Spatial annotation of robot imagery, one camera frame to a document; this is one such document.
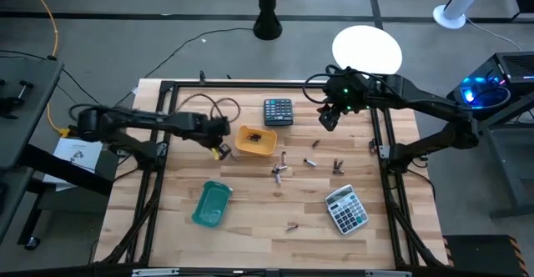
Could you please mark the grey computer stand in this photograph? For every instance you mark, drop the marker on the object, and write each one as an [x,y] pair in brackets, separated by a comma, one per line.
[513,164]

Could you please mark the silver frame bracket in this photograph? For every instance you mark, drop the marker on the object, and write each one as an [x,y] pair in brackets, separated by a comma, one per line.
[383,151]

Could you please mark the white paper sheet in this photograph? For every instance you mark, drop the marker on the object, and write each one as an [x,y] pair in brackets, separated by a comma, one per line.
[77,154]

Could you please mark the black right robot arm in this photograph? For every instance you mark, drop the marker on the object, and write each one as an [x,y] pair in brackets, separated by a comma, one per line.
[417,93]

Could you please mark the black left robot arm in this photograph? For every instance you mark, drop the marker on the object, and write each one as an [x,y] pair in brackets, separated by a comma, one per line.
[146,118]

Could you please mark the black caster wheel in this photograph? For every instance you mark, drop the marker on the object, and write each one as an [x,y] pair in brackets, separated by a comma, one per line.
[32,243]

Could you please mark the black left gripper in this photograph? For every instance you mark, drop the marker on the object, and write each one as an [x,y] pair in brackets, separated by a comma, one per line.
[213,129]

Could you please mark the white tower fan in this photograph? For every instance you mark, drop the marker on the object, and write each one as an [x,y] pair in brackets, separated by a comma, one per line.
[454,6]

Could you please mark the grey side table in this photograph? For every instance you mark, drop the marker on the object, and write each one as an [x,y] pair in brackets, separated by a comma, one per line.
[25,102]

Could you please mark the white round stool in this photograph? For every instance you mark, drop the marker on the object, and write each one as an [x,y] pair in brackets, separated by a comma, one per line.
[367,49]

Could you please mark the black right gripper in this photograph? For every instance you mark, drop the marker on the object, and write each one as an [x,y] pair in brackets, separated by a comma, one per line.
[350,91]

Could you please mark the green plastic bin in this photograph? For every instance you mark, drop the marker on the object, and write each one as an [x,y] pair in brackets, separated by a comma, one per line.
[212,206]

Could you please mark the dark blue calculator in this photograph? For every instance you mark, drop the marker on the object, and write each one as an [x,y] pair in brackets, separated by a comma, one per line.
[278,112]

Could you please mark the black yellow striped box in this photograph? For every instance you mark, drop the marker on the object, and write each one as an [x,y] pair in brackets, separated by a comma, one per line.
[486,256]

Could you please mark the yellow plastic bin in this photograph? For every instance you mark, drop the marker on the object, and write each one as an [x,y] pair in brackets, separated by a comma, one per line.
[267,143]

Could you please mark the black clamp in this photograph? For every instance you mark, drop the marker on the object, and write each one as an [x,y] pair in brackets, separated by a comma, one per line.
[14,99]

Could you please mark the silver calculator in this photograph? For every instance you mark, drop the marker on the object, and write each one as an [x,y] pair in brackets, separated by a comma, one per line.
[346,210]

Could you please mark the black pole with base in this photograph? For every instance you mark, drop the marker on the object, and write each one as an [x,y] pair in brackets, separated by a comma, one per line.
[267,18]

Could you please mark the black computer tower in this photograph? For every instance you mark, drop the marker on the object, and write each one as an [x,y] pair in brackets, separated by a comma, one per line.
[500,81]

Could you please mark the black support beam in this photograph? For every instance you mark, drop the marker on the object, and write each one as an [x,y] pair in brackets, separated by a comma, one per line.
[62,170]

